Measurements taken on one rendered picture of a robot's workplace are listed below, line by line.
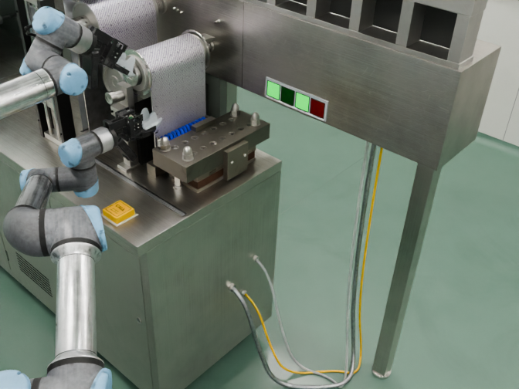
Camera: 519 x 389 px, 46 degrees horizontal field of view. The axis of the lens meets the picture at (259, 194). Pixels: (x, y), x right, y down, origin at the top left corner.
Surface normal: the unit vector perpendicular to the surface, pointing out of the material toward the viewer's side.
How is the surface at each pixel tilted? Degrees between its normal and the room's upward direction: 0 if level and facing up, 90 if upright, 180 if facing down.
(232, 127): 0
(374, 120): 90
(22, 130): 0
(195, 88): 90
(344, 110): 90
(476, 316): 0
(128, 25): 92
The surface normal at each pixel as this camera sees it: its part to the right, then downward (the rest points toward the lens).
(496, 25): -0.66, 0.42
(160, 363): 0.75, 0.40
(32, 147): 0.04, -0.81
